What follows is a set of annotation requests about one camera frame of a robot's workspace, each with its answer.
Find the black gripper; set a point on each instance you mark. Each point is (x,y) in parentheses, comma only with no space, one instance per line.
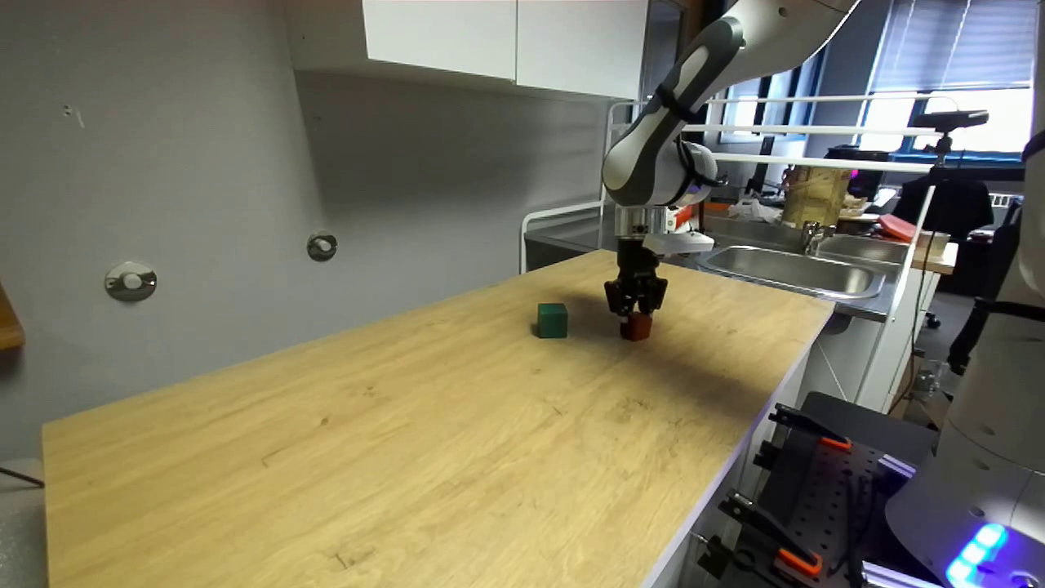
(634,280)

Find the orange block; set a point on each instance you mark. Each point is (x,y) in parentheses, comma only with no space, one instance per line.
(638,328)

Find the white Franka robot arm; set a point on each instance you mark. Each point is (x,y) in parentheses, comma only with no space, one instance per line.
(665,142)

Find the green block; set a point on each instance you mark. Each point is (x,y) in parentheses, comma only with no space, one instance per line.
(550,318)

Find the stainless steel sink counter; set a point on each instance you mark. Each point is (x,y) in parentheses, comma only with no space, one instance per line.
(795,269)

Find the black orange bar clamp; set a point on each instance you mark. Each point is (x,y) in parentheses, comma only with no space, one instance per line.
(810,431)
(768,537)

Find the black mounting plate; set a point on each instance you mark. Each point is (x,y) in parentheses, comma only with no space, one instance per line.
(860,479)

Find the wide white wall cabinet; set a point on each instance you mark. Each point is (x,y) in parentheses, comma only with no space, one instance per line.
(582,47)

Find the round metal wall fixture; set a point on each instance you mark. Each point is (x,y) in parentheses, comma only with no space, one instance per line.
(323,248)
(133,283)

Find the narrow white wall cabinet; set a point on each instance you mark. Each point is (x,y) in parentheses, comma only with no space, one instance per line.
(438,33)

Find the camera on tripod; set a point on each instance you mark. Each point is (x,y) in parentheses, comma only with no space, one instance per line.
(946,120)

